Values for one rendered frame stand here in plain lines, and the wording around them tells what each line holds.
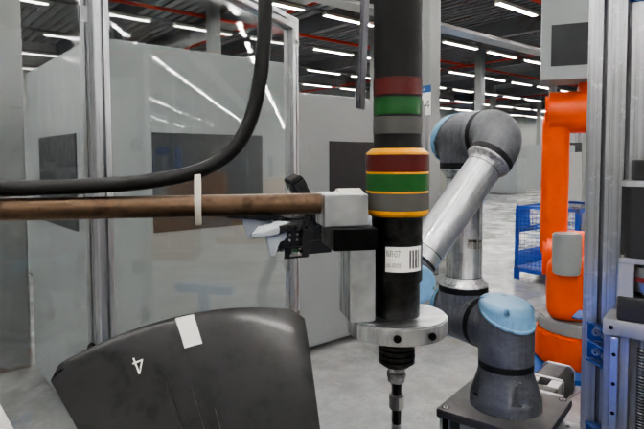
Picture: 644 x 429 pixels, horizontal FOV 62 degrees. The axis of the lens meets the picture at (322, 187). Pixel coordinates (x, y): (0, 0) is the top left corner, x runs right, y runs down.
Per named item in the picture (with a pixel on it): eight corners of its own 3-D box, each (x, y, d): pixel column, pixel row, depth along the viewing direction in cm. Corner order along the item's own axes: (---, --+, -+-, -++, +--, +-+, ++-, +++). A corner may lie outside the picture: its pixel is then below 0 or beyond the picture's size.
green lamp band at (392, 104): (381, 113, 35) (381, 95, 35) (367, 117, 38) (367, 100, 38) (429, 114, 36) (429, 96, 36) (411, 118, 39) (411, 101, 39)
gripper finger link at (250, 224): (226, 238, 110) (269, 243, 108) (226, 210, 109) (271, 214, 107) (231, 235, 113) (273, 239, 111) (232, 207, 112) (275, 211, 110)
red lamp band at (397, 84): (381, 93, 35) (381, 75, 35) (367, 99, 38) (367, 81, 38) (429, 94, 36) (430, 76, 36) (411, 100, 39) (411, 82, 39)
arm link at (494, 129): (555, 132, 114) (428, 321, 101) (516, 134, 124) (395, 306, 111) (526, 93, 110) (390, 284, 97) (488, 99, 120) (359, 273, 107)
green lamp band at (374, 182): (377, 192, 35) (377, 173, 35) (358, 189, 39) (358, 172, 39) (439, 191, 36) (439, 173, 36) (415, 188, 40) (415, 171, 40)
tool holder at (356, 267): (332, 353, 33) (331, 196, 33) (310, 321, 40) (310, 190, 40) (466, 343, 35) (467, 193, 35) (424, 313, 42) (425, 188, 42)
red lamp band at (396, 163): (377, 172, 35) (377, 153, 35) (358, 170, 39) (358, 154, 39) (439, 171, 36) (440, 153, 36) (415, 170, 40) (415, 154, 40)
